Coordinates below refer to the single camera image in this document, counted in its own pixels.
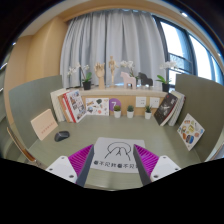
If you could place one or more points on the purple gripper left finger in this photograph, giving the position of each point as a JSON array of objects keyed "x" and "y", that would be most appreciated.
[{"x": 74, "y": 168}]

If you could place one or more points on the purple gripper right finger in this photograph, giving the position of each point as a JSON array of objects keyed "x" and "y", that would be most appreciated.
[{"x": 152, "y": 167}]

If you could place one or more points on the dark grey computer mouse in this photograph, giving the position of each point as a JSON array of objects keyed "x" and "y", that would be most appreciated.
[{"x": 61, "y": 135}]

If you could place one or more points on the white printed mouse pad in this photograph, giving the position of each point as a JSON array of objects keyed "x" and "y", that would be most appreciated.
[{"x": 115, "y": 155}]

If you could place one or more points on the colourful cartoon card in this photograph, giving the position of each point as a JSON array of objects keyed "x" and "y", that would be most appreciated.
[{"x": 190, "y": 131}]

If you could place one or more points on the beige cardboard sign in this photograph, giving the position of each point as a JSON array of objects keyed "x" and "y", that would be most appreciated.
[{"x": 44, "y": 124}]

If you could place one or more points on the right small potted plant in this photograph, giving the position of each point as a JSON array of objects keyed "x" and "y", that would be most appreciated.
[{"x": 148, "y": 112}]

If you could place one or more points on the small potted plant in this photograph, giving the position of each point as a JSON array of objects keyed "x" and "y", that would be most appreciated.
[
  {"x": 148, "y": 112},
  {"x": 130, "y": 111},
  {"x": 117, "y": 111}
]

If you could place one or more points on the dark cover book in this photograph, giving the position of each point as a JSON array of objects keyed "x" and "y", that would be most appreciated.
[{"x": 166, "y": 109}]

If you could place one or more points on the middle small potted plant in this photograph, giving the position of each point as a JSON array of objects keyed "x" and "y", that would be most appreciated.
[{"x": 130, "y": 111}]

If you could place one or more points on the red white magazine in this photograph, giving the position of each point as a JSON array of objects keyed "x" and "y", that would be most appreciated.
[{"x": 75, "y": 105}]

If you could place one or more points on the left small potted plant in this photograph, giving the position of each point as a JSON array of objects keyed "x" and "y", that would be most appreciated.
[{"x": 117, "y": 111}]

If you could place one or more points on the sticker illustration card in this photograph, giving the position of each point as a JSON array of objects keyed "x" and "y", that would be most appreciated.
[{"x": 97, "y": 106}]

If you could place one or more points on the wooden shelf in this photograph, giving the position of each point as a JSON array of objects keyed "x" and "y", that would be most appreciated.
[{"x": 126, "y": 96}]

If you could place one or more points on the purple round number sign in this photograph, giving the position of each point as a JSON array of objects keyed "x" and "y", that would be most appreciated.
[{"x": 114, "y": 102}]

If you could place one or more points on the white book behind magazine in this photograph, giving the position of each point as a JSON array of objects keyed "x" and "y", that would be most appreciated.
[{"x": 56, "y": 104}]

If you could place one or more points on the white book behind dark book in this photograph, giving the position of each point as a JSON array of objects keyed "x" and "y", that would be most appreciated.
[{"x": 178, "y": 107}]

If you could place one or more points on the left grey desk divider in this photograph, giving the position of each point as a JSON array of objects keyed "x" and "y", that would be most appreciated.
[{"x": 30, "y": 99}]

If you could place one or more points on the grey desk divider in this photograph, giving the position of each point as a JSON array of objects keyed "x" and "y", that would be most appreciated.
[
  {"x": 30, "y": 99},
  {"x": 205, "y": 103}
]

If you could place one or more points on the right grey desk divider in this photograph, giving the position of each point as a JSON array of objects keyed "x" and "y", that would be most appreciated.
[{"x": 205, "y": 103}]

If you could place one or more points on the black wooden horse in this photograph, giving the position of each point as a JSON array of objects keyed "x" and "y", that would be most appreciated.
[{"x": 145, "y": 80}]

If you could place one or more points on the left white orchid pot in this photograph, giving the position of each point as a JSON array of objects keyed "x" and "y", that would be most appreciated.
[{"x": 86, "y": 80}]

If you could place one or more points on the white orchid pot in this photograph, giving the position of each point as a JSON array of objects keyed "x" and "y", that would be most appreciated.
[
  {"x": 166, "y": 81},
  {"x": 86, "y": 80}
]

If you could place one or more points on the pale wooden horse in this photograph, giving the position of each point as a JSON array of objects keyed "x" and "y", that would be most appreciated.
[{"x": 128, "y": 80}]

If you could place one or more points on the wooden hand model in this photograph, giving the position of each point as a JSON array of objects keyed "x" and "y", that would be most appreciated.
[{"x": 100, "y": 73}]

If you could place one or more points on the right white orchid pot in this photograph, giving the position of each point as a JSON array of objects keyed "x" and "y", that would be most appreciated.
[{"x": 166, "y": 81}]

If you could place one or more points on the middle white orchid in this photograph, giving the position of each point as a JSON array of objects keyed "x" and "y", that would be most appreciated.
[{"x": 129, "y": 65}]

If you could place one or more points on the wooden mannequin figure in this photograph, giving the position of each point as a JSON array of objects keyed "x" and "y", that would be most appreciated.
[{"x": 112, "y": 67}]

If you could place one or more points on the grey curtain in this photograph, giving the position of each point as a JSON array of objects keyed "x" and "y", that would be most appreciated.
[{"x": 120, "y": 35}]

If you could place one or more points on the white wall socket right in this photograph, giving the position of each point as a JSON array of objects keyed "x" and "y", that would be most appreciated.
[{"x": 154, "y": 102}]

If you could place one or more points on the white wall socket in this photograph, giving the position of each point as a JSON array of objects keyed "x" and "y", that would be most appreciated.
[
  {"x": 154, "y": 102},
  {"x": 140, "y": 102}
]

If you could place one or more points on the white wall socket left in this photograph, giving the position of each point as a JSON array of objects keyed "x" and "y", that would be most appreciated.
[{"x": 140, "y": 102}]

